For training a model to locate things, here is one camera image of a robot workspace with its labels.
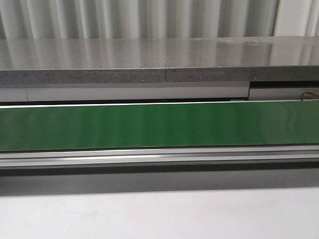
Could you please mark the grey stone counter slab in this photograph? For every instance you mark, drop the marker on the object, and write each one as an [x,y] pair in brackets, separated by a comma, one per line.
[121,61]

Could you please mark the green conveyor belt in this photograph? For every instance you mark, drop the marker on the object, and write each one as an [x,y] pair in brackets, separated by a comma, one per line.
[65,127]

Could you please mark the white corrugated curtain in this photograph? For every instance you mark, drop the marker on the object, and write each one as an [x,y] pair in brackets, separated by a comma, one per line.
[156,19]

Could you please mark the aluminium conveyor side rail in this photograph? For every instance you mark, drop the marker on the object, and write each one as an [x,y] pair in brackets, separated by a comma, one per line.
[159,155]

